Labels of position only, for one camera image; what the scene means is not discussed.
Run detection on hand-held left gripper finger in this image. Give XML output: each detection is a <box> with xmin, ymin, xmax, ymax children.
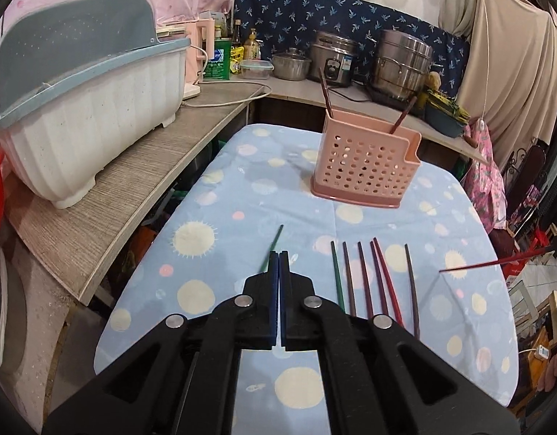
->
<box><xmin>43</xmin><ymin>251</ymin><xmax>279</xmax><ymax>435</ymax></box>
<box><xmin>280</xmin><ymin>251</ymin><xmax>519</xmax><ymax>435</ymax></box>

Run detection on green chopstick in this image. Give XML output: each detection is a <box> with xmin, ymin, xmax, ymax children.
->
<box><xmin>330</xmin><ymin>240</ymin><xmax>347</xmax><ymax>314</ymax></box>
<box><xmin>259</xmin><ymin>224</ymin><xmax>284</xmax><ymax>274</ymax></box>

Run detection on red chopstick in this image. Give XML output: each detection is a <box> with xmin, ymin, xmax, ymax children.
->
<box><xmin>438</xmin><ymin>245</ymin><xmax>556</xmax><ymax>273</ymax></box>
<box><xmin>373</xmin><ymin>236</ymin><xmax>404</xmax><ymax>328</ymax></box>

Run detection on pink perforated utensil holder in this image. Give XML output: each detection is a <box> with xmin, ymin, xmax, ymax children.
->
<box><xmin>310</xmin><ymin>111</ymin><xmax>421</xmax><ymax>209</ymax></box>

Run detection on person's right forearm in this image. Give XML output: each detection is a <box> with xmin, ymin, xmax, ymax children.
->
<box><xmin>536</xmin><ymin>340</ymin><xmax>557</xmax><ymax>393</ymax></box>

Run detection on blue dotted tablecloth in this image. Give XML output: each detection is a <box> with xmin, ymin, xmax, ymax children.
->
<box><xmin>93</xmin><ymin>123</ymin><xmax>519</xmax><ymax>435</ymax></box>

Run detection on pink electric kettle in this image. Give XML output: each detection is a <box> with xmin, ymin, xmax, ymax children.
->
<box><xmin>157</xmin><ymin>25</ymin><xmax>202</xmax><ymax>100</ymax></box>
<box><xmin>185</xmin><ymin>18</ymin><xmax>216</xmax><ymax>87</ymax></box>

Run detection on black induction cooker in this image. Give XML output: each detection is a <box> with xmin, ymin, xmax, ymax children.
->
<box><xmin>351</xmin><ymin>79</ymin><xmax>424</xmax><ymax>105</ymax></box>

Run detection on clear food container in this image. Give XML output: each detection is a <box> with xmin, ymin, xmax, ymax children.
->
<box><xmin>239</xmin><ymin>60</ymin><xmax>274</xmax><ymax>79</ymax></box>

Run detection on small steel pot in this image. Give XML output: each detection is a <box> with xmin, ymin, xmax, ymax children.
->
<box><xmin>271</xmin><ymin>47</ymin><xmax>312</xmax><ymax>81</ymax></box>

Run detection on pink floral cloth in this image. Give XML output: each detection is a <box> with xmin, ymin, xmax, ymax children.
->
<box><xmin>460</xmin><ymin>120</ymin><xmax>508</xmax><ymax>234</ymax></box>

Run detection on green detergent bottle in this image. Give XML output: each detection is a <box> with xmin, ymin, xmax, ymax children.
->
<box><xmin>203</xmin><ymin>27</ymin><xmax>234</xmax><ymax>81</ymax></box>

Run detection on blue bowl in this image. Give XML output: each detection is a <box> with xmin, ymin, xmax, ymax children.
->
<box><xmin>424</xmin><ymin>100</ymin><xmax>465</xmax><ymax>139</ymax></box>

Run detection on steel rice cooker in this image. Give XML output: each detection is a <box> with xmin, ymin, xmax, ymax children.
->
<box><xmin>309</xmin><ymin>31</ymin><xmax>359</xmax><ymax>88</ymax></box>

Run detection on yellow pump bottle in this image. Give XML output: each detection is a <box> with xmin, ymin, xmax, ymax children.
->
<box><xmin>243</xmin><ymin>28</ymin><xmax>261</xmax><ymax>61</ymax></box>

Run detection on yellow rag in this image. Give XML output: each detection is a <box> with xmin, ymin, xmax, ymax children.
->
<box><xmin>423</xmin><ymin>72</ymin><xmax>469</xmax><ymax>125</ymax></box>

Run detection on white dish rack grey lid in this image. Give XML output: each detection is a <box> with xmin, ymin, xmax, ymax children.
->
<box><xmin>0</xmin><ymin>0</ymin><xmax>192</xmax><ymax>209</ymax></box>

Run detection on steel steamer pot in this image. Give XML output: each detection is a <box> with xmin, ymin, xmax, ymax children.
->
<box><xmin>368</xmin><ymin>29</ymin><xmax>434</xmax><ymax>100</ymax></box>

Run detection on blue patterned cloth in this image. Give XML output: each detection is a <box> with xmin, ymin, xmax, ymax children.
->
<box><xmin>233</xmin><ymin>0</ymin><xmax>471</xmax><ymax>100</ymax></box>

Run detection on dark metal chair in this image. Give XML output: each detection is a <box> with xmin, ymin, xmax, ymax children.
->
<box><xmin>509</xmin><ymin>142</ymin><xmax>548</xmax><ymax>218</ymax></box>

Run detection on beige hanging cloth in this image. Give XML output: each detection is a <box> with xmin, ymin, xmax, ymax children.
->
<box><xmin>441</xmin><ymin>0</ymin><xmax>557</xmax><ymax>168</ymax></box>

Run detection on white power cable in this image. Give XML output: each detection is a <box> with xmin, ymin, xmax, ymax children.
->
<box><xmin>181</xmin><ymin>45</ymin><xmax>267</xmax><ymax>109</ymax></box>

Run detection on black power cable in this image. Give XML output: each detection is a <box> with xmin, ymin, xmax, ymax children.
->
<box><xmin>333</xmin><ymin>85</ymin><xmax>374</xmax><ymax>103</ymax></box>

